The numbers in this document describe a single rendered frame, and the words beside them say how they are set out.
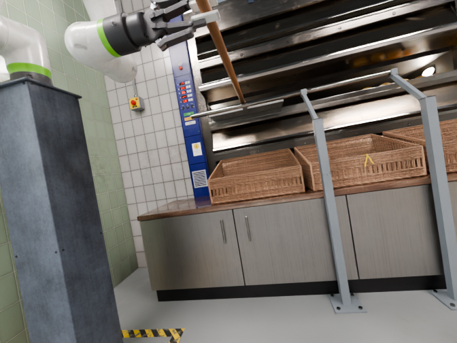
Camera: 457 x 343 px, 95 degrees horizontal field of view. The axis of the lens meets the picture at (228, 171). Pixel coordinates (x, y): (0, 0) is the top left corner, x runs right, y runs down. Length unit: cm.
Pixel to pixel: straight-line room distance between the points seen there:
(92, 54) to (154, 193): 144
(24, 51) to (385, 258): 180
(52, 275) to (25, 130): 51
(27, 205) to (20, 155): 17
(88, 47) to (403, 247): 151
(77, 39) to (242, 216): 99
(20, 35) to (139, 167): 123
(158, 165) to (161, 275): 92
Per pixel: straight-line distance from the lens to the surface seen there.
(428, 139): 134
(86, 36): 74
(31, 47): 117
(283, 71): 169
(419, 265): 148
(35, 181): 98
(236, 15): 207
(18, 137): 103
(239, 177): 123
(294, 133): 171
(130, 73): 85
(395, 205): 134
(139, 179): 207
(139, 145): 206
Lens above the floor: 79
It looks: 1 degrees down
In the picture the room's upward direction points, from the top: 10 degrees counter-clockwise
